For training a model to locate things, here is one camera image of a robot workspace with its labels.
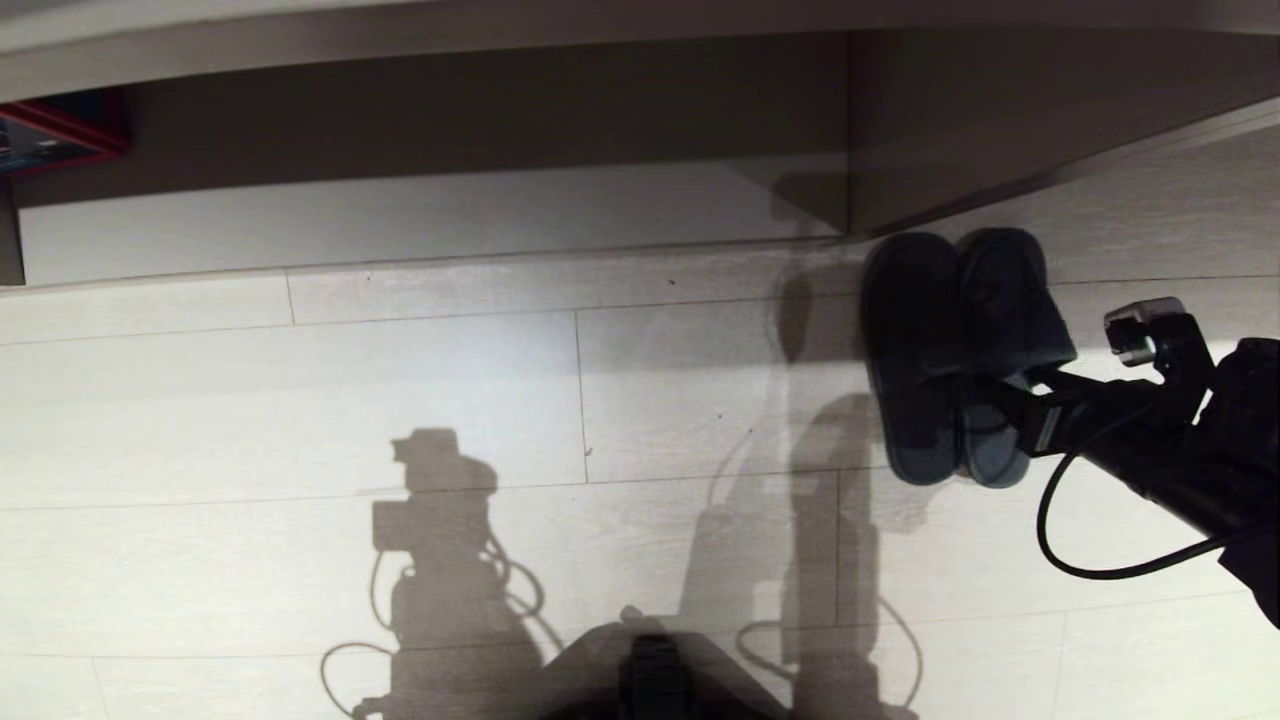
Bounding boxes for red framed box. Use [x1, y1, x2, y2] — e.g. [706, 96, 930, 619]
[0, 88, 132, 179]

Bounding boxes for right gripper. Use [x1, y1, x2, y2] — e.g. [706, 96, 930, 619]
[972, 368, 1181, 463]

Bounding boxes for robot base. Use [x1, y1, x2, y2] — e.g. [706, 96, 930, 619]
[540, 620, 793, 720]

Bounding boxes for dark grey slipper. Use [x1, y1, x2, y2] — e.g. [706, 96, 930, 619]
[954, 227, 1079, 490]
[861, 233, 969, 487]

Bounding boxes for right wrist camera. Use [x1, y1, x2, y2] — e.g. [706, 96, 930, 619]
[1103, 296, 1219, 403]

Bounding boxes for black cable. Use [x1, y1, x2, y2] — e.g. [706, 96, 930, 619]
[1036, 404, 1246, 582]

